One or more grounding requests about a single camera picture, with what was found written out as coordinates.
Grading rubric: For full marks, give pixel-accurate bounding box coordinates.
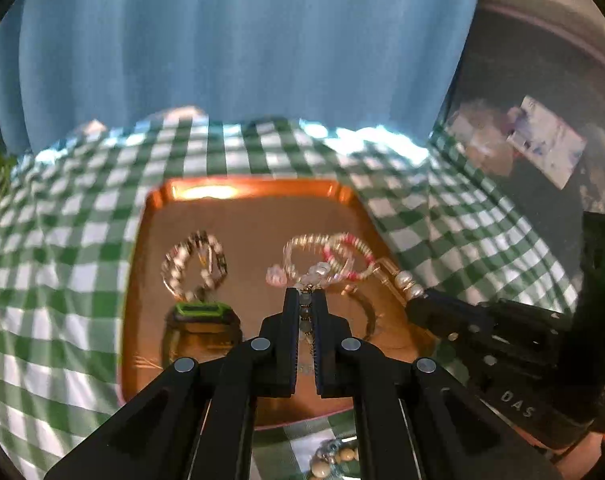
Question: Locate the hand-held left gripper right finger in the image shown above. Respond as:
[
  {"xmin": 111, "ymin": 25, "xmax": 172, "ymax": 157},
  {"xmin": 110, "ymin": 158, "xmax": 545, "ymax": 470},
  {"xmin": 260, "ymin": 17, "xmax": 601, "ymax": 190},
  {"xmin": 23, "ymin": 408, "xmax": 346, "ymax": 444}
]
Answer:
[{"xmin": 315, "ymin": 290, "xmax": 563, "ymax": 480}]

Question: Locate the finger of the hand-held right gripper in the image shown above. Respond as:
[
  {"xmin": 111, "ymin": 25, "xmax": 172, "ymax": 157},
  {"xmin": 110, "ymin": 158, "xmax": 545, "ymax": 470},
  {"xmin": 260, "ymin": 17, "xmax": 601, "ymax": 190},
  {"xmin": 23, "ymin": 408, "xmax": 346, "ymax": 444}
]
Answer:
[
  {"xmin": 405, "ymin": 305, "xmax": 483, "ymax": 356},
  {"xmin": 421, "ymin": 287, "xmax": 503, "ymax": 318}
]

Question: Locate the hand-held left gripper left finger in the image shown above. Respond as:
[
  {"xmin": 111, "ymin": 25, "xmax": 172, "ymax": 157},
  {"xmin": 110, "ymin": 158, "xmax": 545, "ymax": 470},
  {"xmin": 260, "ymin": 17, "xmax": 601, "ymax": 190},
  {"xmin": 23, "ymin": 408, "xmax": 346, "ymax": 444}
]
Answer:
[{"xmin": 45, "ymin": 289, "xmax": 303, "ymax": 480}]

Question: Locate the gold pearl bracelet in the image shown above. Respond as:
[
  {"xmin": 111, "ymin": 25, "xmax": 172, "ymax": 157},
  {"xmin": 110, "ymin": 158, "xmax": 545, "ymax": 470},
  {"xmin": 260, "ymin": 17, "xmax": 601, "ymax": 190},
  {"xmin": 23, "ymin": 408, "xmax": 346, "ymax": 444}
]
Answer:
[{"xmin": 376, "ymin": 257, "xmax": 426, "ymax": 307}]

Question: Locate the pink crystal chain bracelet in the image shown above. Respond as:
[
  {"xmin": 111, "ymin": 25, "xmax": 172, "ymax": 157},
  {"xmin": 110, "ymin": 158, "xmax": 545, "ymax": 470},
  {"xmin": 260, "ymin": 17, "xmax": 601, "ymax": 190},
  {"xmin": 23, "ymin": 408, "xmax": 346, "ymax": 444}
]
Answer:
[{"xmin": 266, "ymin": 232, "xmax": 347, "ymax": 376}]

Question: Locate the red white beaded bracelet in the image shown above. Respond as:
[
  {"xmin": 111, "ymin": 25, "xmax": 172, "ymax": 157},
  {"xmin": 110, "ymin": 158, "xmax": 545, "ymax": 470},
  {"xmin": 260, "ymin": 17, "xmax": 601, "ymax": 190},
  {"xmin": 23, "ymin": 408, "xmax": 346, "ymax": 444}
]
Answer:
[{"xmin": 323, "ymin": 233, "xmax": 379, "ymax": 282}]

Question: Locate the black white beaded bracelet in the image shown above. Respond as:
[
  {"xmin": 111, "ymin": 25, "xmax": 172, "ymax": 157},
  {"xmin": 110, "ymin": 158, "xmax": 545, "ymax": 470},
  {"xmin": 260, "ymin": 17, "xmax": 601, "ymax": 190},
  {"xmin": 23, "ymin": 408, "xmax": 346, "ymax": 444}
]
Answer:
[{"xmin": 161, "ymin": 231, "xmax": 229, "ymax": 302}]

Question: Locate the orange tray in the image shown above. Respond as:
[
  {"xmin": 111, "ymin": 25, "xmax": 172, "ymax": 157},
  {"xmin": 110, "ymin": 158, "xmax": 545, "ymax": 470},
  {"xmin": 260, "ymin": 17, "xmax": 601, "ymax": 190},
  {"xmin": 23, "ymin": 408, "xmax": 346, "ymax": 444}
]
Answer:
[{"xmin": 116, "ymin": 176, "xmax": 435, "ymax": 428}]

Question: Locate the person's right hand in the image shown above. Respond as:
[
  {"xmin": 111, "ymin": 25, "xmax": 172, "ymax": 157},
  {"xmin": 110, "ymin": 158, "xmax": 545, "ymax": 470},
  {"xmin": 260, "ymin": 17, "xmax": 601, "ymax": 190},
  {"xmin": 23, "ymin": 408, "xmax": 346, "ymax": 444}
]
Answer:
[{"xmin": 515, "ymin": 422, "xmax": 605, "ymax": 468}]

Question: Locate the dark watch with green bezel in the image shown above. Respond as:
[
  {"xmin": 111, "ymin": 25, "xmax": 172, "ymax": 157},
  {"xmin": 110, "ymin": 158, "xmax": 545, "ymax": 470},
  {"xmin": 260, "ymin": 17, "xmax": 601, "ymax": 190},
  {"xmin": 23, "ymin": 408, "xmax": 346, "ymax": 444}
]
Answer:
[{"xmin": 168, "ymin": 301, "xmax": 242, "ymax": 357}]

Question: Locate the white paper sheet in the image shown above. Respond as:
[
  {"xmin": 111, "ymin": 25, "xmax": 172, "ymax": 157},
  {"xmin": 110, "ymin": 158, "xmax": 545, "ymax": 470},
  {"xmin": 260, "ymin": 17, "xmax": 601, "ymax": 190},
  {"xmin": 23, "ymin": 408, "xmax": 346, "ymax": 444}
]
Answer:
[{"xmin": 506, "ymin": 95, "xmax": 588, "ymax": 191}]

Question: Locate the green white checkered tablecloth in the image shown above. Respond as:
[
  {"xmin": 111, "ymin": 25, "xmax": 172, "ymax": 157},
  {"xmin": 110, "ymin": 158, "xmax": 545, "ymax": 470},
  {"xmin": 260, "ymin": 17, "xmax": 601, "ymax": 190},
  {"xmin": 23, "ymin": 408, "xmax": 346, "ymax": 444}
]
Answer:
[{"xmin": 0, "ymin": 105, "xmax": 583, "ymax": 480}]

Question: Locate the blue curtain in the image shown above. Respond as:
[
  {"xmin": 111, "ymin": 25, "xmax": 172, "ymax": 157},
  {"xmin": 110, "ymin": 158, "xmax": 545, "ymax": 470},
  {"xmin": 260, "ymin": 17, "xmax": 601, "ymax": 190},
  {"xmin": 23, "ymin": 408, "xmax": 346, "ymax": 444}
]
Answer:
[{"xmin": 0, "ymin": 0, "xmax": 485, "ymax": 156}]

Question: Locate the wooden bead bracelet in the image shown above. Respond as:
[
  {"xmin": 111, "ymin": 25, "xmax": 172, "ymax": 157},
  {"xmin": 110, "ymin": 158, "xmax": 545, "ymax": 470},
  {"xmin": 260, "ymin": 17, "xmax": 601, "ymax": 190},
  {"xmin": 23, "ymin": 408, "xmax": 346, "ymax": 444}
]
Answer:
[{"xmin": 309, "ymin": 447, "xmax": 359, "ymax": 480}]

